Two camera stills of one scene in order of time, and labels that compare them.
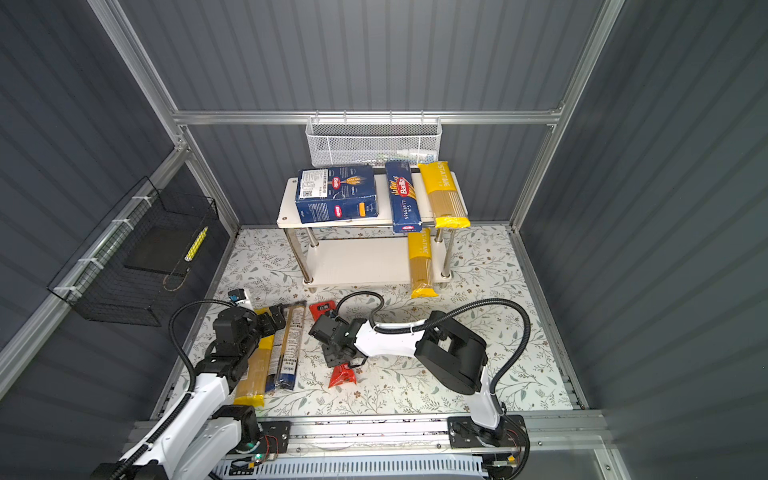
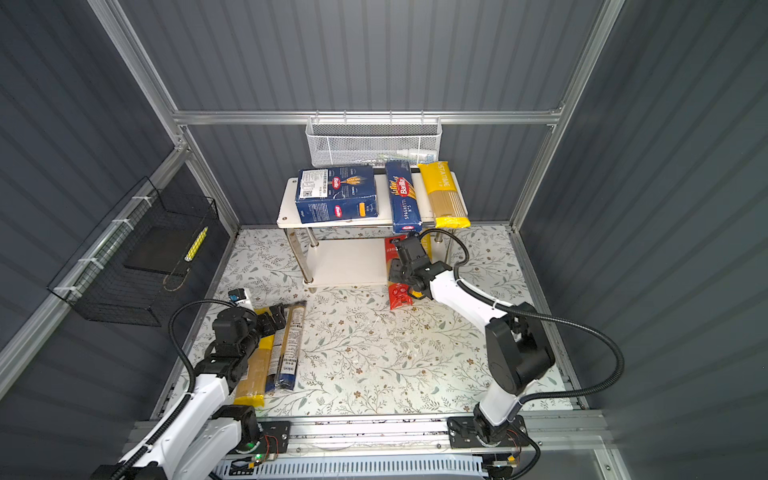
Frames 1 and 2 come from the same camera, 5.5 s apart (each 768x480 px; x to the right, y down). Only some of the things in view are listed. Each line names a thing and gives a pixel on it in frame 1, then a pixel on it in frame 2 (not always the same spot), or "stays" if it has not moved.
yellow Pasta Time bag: [446, 203] stays
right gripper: [329, 358] -> [395, 268]
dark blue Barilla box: [335, 193] stays
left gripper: [275, 317] stays
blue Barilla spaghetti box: [405, 205] stays
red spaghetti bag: [346, 375] -> [399, 294]
